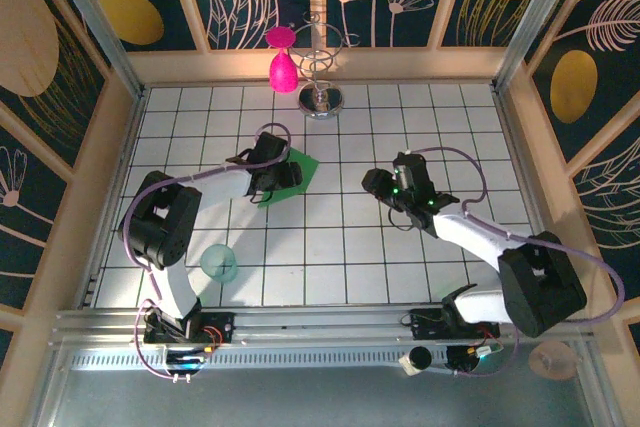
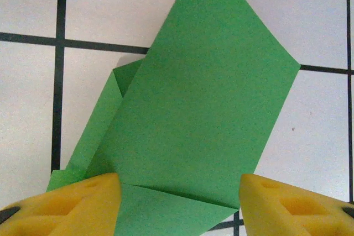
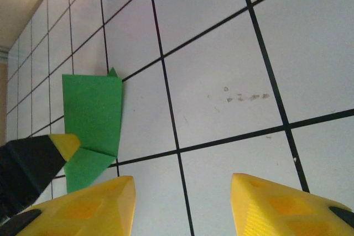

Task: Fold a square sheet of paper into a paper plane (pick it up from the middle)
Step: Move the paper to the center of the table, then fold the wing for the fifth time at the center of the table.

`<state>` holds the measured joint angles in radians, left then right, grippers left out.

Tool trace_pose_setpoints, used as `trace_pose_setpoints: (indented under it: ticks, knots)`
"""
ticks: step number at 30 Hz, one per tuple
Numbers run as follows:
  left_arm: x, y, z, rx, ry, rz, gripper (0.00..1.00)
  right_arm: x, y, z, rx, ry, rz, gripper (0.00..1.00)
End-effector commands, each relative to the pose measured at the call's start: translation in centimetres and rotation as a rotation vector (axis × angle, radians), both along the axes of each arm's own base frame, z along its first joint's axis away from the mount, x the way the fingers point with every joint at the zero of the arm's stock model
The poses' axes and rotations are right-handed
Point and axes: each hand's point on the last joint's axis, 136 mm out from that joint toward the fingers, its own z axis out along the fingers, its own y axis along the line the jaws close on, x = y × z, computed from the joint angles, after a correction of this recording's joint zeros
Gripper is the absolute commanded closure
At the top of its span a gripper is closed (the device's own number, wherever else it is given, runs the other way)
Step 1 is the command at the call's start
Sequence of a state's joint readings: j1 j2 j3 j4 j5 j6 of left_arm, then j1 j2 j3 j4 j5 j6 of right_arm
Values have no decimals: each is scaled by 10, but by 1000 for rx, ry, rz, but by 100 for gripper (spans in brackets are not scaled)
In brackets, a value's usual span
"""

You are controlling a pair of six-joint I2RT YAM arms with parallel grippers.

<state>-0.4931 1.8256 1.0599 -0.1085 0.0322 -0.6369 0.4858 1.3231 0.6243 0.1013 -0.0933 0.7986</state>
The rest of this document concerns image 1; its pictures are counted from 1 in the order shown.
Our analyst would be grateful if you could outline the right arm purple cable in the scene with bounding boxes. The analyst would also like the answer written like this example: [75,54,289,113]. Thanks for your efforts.
[407,145,627,378]

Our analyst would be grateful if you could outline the perforated metal cable duct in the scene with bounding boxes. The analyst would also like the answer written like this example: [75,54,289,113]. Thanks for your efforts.
[69,349,451,371]

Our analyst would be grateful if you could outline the pale pink translucent glass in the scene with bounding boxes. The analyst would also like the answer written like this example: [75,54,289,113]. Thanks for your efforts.
[528,339,579,381]

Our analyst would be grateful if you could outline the teal translucent cup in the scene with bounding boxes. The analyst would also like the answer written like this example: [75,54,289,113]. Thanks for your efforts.
[199,242,240,284]

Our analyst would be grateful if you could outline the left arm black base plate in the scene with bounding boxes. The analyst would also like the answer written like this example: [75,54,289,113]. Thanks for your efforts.
[143,311,236,346]

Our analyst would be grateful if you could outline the aluminium frame post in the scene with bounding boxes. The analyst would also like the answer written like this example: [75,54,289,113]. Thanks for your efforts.
[492,0,589,93]
[40,0,147,99]

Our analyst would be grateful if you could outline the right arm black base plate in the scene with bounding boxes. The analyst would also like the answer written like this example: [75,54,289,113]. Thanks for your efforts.
[402,306,501,343]

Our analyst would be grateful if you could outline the green paper sheet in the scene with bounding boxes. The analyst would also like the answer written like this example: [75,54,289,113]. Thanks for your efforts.
[256,146,320,209]

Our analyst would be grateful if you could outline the black controller board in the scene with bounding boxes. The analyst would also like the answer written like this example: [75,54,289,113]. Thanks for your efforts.
[446,344,505,374]
[164,345,210,374]

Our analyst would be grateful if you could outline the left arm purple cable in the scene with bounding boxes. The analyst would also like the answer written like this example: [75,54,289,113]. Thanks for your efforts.
[121,121,293,381]

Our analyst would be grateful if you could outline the aluminium mounting rail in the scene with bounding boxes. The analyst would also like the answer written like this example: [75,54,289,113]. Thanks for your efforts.
[49,301,599,348]

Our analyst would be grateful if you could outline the chrome wire glass rack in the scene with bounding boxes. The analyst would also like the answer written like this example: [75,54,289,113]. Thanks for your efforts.
[289,11,361,121]

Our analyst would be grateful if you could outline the black white cylinder device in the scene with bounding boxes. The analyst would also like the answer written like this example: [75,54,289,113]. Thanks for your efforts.
[399,345,434,377]

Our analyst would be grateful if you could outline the pink wine glass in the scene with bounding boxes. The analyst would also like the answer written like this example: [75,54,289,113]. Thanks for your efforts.
[264,24,300,95]

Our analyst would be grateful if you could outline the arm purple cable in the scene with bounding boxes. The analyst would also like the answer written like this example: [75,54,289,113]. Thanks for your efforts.
[407,145,627,378]
[121,121,293,381]

